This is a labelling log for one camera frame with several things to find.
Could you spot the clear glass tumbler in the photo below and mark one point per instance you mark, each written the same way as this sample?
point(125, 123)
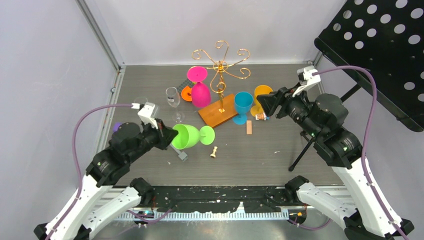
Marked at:
point(140, 100)

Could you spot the orange plastic U-shaped toy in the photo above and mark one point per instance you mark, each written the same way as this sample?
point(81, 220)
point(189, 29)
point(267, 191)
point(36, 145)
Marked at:
point(186, 94)

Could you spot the gold rack with wooden base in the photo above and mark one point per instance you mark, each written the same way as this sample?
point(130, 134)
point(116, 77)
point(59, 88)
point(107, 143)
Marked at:
point(219, 112)

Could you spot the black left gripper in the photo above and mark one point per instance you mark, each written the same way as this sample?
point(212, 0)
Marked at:
point(166, 134)

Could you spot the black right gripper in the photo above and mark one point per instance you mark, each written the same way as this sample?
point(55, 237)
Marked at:
point(270, 101)

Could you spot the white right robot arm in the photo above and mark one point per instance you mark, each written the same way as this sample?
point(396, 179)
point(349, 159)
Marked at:
point(371, 216)

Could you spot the small wooden block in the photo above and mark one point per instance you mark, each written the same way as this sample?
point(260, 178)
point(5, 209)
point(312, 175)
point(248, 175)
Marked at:
point(249, 127)

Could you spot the grey lego plate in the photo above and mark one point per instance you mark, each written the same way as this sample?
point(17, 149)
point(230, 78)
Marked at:
point(184, 84)

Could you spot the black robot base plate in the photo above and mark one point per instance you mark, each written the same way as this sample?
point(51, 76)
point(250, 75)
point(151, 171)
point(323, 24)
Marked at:
point(222, 199)

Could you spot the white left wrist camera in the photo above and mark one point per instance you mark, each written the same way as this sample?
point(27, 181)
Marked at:
point(147, 113)

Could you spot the black music stand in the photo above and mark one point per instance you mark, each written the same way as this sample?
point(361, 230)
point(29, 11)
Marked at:
point(385, 37)

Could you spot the green plastic wine glass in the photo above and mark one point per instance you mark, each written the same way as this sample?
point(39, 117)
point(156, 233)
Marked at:
point(188, 136)

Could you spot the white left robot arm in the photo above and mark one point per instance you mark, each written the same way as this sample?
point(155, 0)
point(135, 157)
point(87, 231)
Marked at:
point(127, 144)

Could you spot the clear stemmed wine glass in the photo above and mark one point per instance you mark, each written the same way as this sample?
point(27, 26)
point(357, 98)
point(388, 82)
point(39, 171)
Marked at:
point(173, 99)

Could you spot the pink plastic wine glass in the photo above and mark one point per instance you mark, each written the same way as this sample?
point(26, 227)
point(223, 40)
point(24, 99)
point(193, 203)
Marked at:
point(200, 92)

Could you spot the small colourful toy figure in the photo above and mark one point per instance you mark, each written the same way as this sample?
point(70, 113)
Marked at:
point(261, 117)

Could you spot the white chess piece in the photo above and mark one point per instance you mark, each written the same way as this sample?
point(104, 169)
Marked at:
point(214, 151)

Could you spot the blue plastic wine glass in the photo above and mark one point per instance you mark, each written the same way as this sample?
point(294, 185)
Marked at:
point(242, 103)

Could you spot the grey metal T-shaped part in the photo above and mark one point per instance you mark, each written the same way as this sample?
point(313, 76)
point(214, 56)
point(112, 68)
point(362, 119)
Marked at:
point(181, 154)

